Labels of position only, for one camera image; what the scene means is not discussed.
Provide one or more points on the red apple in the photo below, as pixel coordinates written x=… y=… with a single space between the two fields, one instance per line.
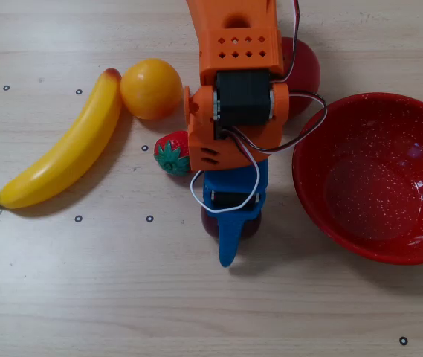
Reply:
x=306 y=70

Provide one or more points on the red strawberry green leaves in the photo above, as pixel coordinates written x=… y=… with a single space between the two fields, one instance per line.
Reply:
x=170 y=156

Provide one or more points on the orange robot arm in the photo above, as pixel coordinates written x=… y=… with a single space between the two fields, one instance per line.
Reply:
x=233 y=48

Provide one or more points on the yellow banana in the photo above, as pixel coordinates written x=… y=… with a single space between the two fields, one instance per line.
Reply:
x=70 y=148

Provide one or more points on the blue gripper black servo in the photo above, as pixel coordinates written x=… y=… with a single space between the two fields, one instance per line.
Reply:
x=233 y=219

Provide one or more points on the orange fruit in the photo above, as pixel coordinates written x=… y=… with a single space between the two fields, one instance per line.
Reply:
x=151 y=89

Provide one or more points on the red speckled bowl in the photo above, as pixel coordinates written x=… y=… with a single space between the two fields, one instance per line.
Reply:
x=371 y=186

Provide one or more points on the dark purple plum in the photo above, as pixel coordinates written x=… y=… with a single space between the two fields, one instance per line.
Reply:
x=209 y=225

